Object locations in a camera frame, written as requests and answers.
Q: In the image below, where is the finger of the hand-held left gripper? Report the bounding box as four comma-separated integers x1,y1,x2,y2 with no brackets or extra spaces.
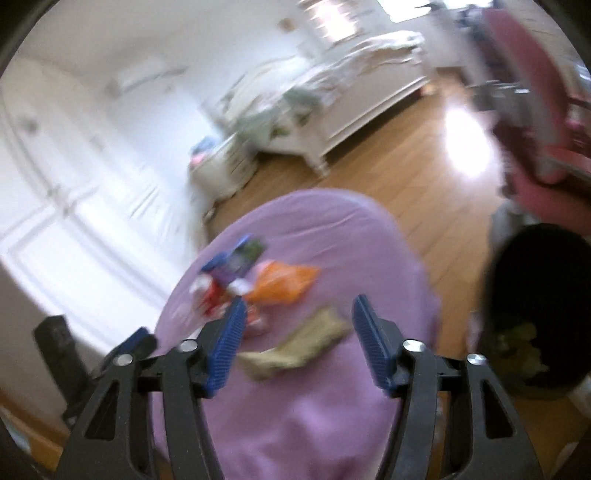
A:
104,327,158,370

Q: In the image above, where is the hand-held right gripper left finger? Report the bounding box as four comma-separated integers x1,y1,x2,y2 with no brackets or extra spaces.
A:
54,295,250,480

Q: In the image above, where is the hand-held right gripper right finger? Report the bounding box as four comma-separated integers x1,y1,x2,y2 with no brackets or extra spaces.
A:
352,294,544,480

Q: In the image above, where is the beige wrapper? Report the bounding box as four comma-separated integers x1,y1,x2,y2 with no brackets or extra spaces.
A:
236,307,352,381

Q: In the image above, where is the orange plastic bag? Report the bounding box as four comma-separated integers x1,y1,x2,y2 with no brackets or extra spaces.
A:
247,261,321,305

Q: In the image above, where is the black trash bin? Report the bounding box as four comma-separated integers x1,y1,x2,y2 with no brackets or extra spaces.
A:
478,223,591,400

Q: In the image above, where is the red and white wrapper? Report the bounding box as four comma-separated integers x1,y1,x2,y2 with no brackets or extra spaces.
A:
189,272,269,335

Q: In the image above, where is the blue and green packet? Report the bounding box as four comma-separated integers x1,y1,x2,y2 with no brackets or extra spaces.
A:
201,234,267,283

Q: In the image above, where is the purple printed tablecloth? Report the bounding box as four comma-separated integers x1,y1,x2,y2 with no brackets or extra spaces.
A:
151,188,441,480

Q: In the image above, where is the white wardrobe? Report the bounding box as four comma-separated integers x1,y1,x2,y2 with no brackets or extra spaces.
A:
0,60,206,326

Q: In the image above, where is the yellow-green crumpled paper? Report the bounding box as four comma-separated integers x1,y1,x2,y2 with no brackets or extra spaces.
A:
495,322,549,376

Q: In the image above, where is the white nightstand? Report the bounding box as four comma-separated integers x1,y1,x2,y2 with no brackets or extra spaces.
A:
188,133,259,202

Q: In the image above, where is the white wooden bed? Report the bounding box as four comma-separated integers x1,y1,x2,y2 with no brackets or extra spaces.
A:
231,30,433,178

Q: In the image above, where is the pale floral bedding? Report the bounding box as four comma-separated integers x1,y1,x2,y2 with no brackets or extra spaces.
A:
231,30,426,139

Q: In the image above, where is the pink and grey chair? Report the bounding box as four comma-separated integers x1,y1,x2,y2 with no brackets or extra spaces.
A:
480,8,591,220

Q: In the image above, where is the small window with blind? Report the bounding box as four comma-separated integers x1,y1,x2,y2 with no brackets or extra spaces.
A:
302,0,360,41

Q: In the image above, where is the large bright window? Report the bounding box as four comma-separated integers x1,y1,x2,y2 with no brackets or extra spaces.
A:
376,0,445,23

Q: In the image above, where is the white wall air conditioner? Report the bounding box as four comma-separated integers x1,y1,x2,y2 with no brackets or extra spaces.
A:
107,64,188,95

